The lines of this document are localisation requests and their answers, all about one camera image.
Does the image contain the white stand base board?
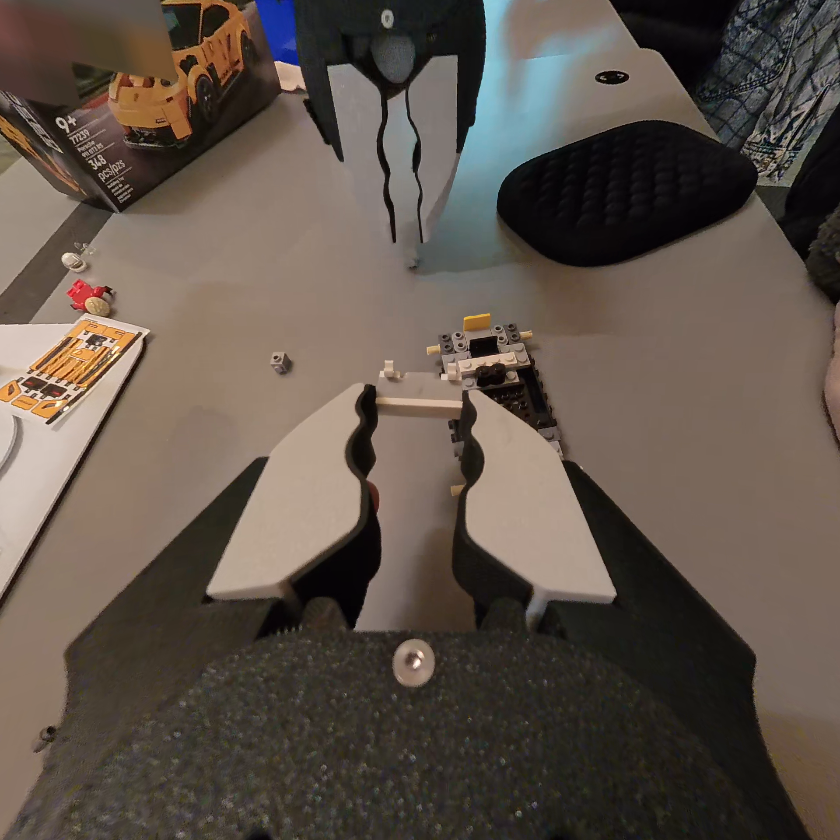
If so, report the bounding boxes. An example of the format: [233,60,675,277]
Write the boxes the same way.
[0,322,148,598]

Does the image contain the toy brick car chassis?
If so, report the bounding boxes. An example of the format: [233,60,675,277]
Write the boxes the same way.
[425,314,565,496]

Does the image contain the pink cloth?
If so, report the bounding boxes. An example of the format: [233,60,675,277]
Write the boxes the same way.
[820,308,840,454]

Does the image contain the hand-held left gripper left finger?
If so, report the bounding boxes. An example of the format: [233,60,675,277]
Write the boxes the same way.
[205,384,383,632]

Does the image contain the black wrist rest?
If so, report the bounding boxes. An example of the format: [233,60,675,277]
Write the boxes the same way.
[497,120,759,268]

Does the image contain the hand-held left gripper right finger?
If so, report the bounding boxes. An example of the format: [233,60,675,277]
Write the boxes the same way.
[453,392,619,632]

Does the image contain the red toy minifigure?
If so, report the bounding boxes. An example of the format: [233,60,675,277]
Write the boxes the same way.
[67,279,116,317]

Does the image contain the grey desk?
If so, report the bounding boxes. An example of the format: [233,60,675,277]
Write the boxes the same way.
[0,0,840,840]

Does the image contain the large blue bin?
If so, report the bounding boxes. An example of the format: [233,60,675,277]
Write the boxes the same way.
[255,0,298,67]

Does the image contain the black toy car box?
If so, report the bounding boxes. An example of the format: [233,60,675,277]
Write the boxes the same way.
[0,0,282,214]

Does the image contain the white toy brick plate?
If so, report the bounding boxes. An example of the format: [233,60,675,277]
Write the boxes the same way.
[375,360,463,420]

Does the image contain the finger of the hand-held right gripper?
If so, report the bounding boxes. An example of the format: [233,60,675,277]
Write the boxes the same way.
[405,56,462,245]
[327,58,399,244]

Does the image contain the dark fleece jacket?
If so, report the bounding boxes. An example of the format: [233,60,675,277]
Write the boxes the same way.
[781,118,840,306]

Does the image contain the orange sticker sheet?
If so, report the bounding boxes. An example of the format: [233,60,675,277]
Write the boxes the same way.
[0,314,151,427]

